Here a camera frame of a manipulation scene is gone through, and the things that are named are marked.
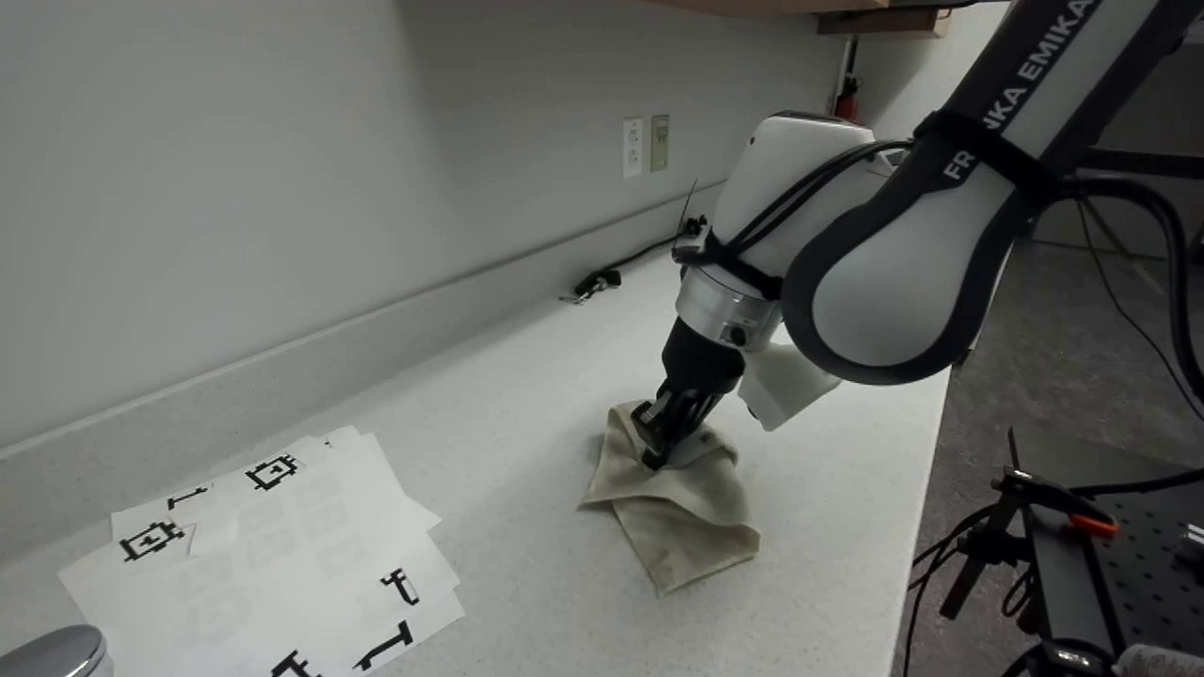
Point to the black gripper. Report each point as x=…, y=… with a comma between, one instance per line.
x=700, y=364

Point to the cream cleaning cloth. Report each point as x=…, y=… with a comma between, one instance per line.
x=689, y=530

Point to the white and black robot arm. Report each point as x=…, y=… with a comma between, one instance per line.
x=903, y=289

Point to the grey counter backsplash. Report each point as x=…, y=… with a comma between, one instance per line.
x=314, y=364

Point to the white printed paper sheet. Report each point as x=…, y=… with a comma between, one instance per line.
x=352, y=501
x=251, y=615
x=218, y=533

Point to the black tripod stand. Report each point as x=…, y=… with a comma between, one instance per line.
x=1058, y=590

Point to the red tipped tool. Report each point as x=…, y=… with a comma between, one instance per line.
x=1092, y=525

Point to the wooden shelf edge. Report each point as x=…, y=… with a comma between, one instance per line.
x=876, y=22

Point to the black perforated breadboard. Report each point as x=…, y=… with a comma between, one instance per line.
x=1166, y=590

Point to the grey rounded object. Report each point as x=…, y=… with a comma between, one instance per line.
x=1161, y=665

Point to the silver metal rounded object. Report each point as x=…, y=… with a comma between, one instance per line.
x=50, y=658

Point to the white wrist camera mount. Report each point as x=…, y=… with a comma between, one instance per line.
x=790, y=380

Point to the white wall outlet plate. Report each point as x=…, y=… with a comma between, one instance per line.
x=633, y=147

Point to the grey wall outlet plate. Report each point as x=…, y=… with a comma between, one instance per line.
x=659, y=144

